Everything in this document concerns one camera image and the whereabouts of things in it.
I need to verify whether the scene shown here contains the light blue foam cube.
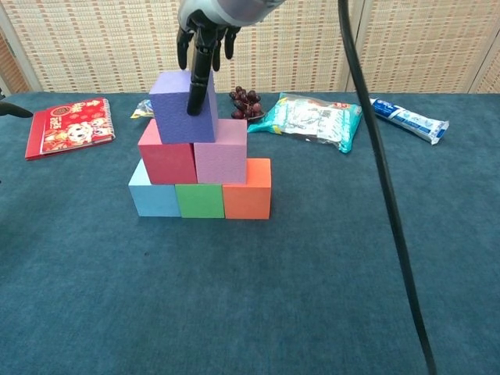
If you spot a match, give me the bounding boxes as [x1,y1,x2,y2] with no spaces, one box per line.
[127,159,183,218]

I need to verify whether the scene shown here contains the dark red grape bunch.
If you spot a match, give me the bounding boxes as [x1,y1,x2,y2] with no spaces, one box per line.
[228,85,266,120]

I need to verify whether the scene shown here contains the teal table cloth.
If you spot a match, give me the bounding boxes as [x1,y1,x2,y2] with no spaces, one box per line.
[0,91,500,375]

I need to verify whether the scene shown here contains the blue white toothpaste tube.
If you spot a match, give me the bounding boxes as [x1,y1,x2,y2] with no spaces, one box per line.
[369,97,450,146]

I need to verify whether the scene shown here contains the green foam cube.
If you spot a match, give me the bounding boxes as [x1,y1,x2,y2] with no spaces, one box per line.
[174,183,227,220]

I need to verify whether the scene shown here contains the purple foam cube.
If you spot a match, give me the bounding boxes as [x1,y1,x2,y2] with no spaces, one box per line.
[148,70,220,145]

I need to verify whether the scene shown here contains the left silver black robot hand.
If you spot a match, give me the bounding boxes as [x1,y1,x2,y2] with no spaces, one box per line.
[0,102,34,119]

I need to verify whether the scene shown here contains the teal snack bag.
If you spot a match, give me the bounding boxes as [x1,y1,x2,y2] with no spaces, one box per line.
[246,91,364,154]

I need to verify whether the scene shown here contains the red spiral desk calendar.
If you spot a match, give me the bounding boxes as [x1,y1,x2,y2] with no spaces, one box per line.
[24,97,117,162]

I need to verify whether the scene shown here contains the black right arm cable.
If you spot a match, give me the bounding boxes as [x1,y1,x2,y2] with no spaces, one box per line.
[337,0,438,375]

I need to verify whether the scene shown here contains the red foam cube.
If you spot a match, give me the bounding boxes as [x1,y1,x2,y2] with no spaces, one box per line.
[137,118,198,186]

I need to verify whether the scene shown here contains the orange foam cube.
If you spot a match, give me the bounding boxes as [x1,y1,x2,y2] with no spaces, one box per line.
[222,157,273,220]

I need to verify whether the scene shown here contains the light pink foam cube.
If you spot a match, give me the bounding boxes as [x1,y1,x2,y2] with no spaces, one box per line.
[193,119,248,185]

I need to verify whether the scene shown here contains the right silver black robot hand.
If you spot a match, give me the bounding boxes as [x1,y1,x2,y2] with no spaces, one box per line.
[176,0,288,116]

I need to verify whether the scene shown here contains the woven folding screen panel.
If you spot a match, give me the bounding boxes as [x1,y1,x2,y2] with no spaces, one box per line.
[193,0,366,94]
[468,38,500,95]
[0,0,198,94]
[345,0,500,94]

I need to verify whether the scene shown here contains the white tissue roll pack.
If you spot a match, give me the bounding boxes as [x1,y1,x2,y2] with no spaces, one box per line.
[130,98,155,120]

